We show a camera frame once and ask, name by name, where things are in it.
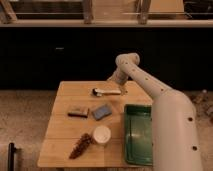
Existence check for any wooden table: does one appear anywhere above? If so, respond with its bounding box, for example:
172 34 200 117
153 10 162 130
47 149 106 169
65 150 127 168
38 81 152 168

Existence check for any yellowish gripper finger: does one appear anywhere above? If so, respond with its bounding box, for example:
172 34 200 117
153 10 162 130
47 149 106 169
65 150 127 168
119 85 127 95

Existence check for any white handled dish brush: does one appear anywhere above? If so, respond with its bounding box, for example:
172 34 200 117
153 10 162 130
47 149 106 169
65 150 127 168
92 88 121 97

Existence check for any white paper cup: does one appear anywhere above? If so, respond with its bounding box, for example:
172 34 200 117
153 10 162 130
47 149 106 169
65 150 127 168
93 125 111 145

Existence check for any brown wooden block brush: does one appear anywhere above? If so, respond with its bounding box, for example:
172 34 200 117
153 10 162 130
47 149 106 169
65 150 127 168
67 107 89 118

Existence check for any brown pine cone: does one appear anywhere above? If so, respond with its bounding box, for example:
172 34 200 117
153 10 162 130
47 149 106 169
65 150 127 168
69 133 92 159

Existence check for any dark cabinet counter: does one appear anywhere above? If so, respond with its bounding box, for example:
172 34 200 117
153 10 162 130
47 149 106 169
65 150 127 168
0 27 213 90

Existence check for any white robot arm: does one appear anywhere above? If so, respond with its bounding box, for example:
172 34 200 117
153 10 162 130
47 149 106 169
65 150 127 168
109 53 204 171

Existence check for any green plastic tray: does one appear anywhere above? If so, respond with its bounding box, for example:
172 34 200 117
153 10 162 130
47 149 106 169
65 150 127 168
124 104 153 166

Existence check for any blue sponge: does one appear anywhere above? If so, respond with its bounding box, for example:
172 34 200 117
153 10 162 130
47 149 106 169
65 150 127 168
92 105 112 120

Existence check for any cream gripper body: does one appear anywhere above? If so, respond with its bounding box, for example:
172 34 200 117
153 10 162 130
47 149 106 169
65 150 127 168
108 69 128 86

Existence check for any black post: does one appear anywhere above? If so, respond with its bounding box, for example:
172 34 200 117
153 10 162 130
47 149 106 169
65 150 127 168
8 143 16 171

